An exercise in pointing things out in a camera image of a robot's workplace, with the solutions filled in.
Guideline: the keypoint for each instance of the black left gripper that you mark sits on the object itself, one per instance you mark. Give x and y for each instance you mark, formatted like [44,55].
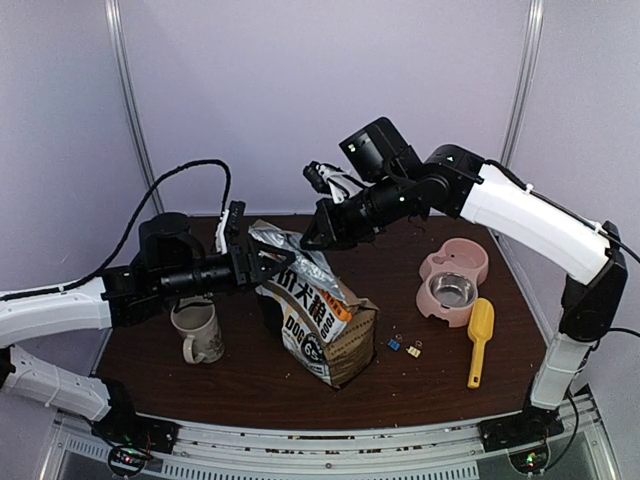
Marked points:
[246,266]

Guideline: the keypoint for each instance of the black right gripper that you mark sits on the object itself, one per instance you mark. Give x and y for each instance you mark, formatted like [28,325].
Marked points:
[331,229]

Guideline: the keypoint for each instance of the dog food bag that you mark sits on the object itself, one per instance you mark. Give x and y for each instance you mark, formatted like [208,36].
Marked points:
[327,328]

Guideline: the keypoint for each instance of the blue binder clip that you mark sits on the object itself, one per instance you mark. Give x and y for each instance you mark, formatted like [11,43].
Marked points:
[395,342]

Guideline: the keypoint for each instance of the yellow binder clip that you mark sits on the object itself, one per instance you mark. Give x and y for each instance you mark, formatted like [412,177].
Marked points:
[415,350]

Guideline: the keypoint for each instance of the yellow plastic scoop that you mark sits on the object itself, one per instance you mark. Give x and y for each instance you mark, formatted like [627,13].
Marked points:
[480,331]

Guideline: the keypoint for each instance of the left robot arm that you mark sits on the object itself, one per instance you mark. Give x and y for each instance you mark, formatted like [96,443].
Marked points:
[172,265]

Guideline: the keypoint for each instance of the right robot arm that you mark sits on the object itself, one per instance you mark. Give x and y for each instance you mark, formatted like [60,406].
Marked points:
[392,182]

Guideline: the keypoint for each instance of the pink double pet bowl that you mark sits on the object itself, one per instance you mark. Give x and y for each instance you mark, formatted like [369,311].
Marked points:
[458,255]

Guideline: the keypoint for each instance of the cream ceramic mug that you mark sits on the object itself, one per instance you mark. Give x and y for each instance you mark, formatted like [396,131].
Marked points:
[196,321]

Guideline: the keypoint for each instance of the steel bowl insert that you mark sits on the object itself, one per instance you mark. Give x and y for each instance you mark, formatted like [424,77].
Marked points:
[452,290]

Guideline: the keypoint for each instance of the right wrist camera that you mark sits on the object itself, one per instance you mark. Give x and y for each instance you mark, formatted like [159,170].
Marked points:
[332,181]

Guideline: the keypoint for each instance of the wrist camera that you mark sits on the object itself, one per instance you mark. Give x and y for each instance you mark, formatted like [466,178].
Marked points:
[332,181]
[228,226]

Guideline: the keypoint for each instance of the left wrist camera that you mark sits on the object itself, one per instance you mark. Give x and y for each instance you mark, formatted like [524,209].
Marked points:
[228,226]

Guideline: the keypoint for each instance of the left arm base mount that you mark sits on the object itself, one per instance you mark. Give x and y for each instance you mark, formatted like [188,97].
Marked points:
[133,442]

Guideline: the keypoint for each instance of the aluminium front rail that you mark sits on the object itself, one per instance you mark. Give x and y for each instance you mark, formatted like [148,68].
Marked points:
[452,450]

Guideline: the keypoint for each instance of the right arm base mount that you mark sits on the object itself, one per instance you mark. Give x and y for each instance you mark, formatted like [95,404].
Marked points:
[524,437]

